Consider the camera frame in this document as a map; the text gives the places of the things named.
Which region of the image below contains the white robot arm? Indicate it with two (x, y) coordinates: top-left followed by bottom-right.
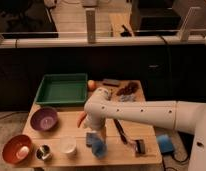
(84, 87), (206, 171)

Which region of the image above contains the blue plastic cup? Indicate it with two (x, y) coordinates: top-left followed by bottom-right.
(92, 140), (107, 158)

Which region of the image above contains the white paper cup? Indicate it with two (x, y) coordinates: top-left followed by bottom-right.
(59, 137), (77, 157)

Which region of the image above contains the small metal cup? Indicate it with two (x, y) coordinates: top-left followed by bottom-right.
(36, 145), (52, 161)

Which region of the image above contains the blue grey cloth piece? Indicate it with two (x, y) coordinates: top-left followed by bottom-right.
(118, 94), (136, 102)

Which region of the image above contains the orange fruit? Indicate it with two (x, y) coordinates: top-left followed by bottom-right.
(88, 80), (96, 91)

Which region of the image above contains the dark eraser block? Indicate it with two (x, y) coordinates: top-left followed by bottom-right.
(102, 79), (120, 87)

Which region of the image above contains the green plastic tray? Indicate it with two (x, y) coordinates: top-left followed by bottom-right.
(35, 73), (88, 106)

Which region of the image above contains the purple bowl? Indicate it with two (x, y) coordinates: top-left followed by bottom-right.
(30, 107), (58, 131)

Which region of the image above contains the white egg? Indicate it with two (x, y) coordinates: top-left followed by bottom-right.
(16, 146), (30, 159)

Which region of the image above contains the red bowl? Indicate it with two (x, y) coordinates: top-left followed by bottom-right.
(2, 134), (33, 165)

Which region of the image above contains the black object on shelf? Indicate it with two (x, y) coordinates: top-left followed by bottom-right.
(120, 25), (132, 37)

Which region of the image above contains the black box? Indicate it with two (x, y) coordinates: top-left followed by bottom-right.
(130, 0), (181, 31)

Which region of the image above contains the black handled dish brush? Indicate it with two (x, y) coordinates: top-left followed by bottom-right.
(113, 119), (146, 155)

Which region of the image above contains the white slanted bracket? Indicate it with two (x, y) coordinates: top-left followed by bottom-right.
(178, 6), (201, 41)

